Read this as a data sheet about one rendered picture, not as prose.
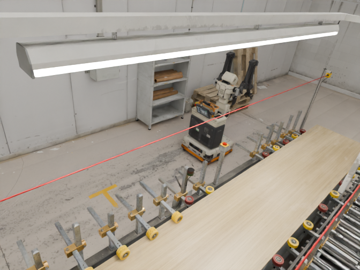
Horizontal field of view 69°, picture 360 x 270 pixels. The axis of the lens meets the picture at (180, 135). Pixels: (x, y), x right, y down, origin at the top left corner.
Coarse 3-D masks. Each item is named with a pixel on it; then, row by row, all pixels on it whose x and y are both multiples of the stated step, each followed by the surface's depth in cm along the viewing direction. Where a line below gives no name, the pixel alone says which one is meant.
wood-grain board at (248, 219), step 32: (320, 128) 386; (288, 160) 305; (320, 160) 313; (352, 160) 321; (224, 192) 248; (256, 192) 252; (288, 192) 258; (320, 192) 263; (192, 224) 212; (224, 224) 215; (256, 224) 219; (288, 224) 223; (128, 256) 183; (160, 256) 185; (192, 256) 188; (224, 256) 191; (256, 256) 194
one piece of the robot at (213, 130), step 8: (208, 104) 392; (192, 112) 421; (192, 120) 426; (200, 120) 413; (208, 120) 399; (216, 120) 390; (224, 120) 400; (192, 128) 431; (200, 128) 417; (208, 128) 404; (216, 128) 396; (192, 136) 437; (200, 136) 423; (208, 136) 409; (216, 136) 406; (208, 144) 414; (216, 144) 418
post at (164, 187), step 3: (162, 186) 218; (165, 186) 217; (162, 189) 220; (165, 189) 219; (162, 192) 221; (165, 192) 222; (162, 195) 222; (165, 195) 224; (165, 201) 228; (159, 207) 233; (162, 207) 230; (159, 210) 234; (162, 210) 232; (159, 213) 236; (162, 213) 234; (159, 216) 238; (162, 216) 237
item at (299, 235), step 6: (342, 180) 316; (336, 186) 303; (324, 204) 299; (318, 210) 284; (312, 216) 273; (318, 216) 336; (312, 222) 301; (300, 228) 246; (294, 234) 236; (300, 234) 300; (300, 240) 301; (282, 246) 220; (282, 252) 238; (288, 252) 286; (270, 264) 217
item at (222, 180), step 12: (300, 132) 410; (240, 168) 315; (228, 180) 297; (192, 204) 262; (156, 216) 240; (168, 216) 241; (120, 240) 215; (132, 240) 217; (108, 252) 205; (96, 264) 197
